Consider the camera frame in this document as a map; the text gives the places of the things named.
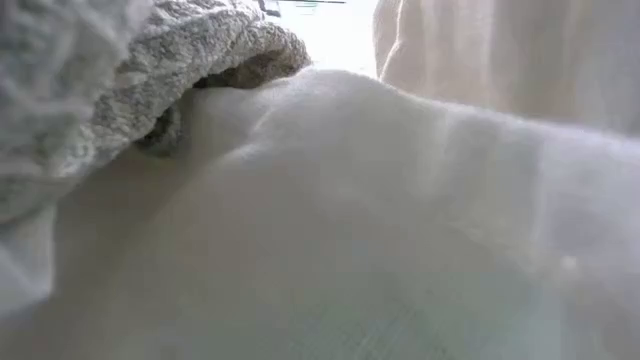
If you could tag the white waffle towel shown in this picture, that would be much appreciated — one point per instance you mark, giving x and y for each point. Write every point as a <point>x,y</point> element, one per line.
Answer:
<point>75,75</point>

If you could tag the plain white towel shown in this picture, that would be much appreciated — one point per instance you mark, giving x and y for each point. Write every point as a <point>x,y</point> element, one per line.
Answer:
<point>350,200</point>

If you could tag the white red-checked towel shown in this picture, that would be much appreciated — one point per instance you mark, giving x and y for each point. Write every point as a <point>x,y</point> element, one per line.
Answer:
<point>500,50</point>

